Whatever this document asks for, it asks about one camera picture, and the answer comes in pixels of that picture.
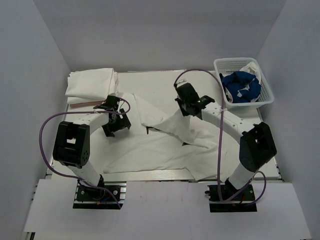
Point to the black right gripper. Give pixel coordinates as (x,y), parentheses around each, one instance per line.
(185,112)

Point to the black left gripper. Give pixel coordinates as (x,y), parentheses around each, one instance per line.
(123,122)

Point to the white t-shirt black print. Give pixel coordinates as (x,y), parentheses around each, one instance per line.
(160,141)

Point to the blue Mickey Mouse t-shirt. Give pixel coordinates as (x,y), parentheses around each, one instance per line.
(241,87)

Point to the white t-shirt green trim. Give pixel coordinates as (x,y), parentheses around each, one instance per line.
(253,69)

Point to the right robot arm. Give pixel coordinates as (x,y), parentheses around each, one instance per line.
(256,143)

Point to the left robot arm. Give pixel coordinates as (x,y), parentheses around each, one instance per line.
(72,147)

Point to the folded white t-shirt stack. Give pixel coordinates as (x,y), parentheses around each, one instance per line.
(91,85)

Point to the folded pink t-shirt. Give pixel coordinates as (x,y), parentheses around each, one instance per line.
(86,104)

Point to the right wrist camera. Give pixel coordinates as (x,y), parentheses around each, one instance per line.
(181,81)

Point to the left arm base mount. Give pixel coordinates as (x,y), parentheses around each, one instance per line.
(89,198)

